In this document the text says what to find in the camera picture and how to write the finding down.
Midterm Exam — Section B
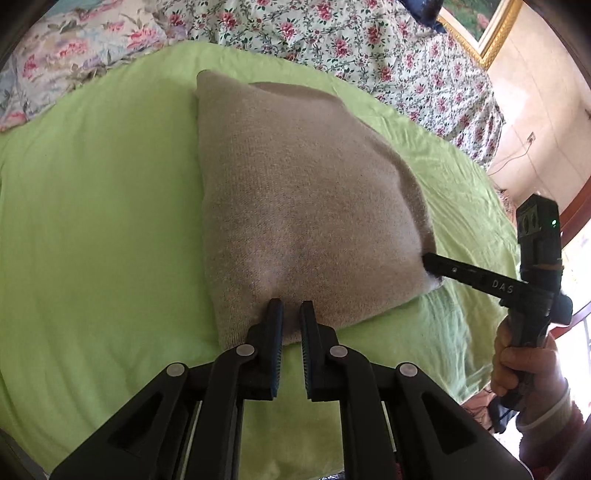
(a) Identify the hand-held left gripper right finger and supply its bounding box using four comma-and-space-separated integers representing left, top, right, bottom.
299, 301, 532, 480

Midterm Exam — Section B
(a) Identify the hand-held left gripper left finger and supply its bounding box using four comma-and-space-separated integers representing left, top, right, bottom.
48, 298, 284, 480

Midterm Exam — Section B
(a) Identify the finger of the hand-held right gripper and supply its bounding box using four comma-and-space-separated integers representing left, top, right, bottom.
422, 251, 532, 302

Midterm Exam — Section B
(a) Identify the beige knitted sweater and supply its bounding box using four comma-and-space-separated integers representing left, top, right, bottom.
194, 69, 444, 354

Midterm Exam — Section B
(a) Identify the person's right forearm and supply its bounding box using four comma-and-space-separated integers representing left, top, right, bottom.
515, 378, 586, 477

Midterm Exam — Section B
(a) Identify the person's right hand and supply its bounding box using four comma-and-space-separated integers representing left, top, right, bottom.
490, 318, 571, 425

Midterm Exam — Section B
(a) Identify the pink printed cloth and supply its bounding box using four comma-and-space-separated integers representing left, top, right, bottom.
462, 388, 497, 430

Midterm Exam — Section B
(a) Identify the green bed sheet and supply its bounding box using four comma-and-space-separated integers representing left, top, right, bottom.
0, 41, 520, 480

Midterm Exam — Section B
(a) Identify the dark blue cloth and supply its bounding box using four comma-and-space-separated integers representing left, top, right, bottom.
399, 0, 448, 34

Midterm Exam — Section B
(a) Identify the white rose-print quilt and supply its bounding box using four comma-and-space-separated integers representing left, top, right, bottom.
157, 0, 506, 171

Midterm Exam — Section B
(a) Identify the pastel floral pillow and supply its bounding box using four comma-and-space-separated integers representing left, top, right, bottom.
0, 0, 185, 134

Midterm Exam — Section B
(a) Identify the brown wooden door frame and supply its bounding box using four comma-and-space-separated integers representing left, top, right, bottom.
556, 178, 591, 259

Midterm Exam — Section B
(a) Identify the thin wall cable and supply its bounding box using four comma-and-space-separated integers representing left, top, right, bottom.
488, 137, 536, 177

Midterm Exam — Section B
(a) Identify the gold picture frame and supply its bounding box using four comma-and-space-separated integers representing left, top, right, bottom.
436, 0, 525, 70

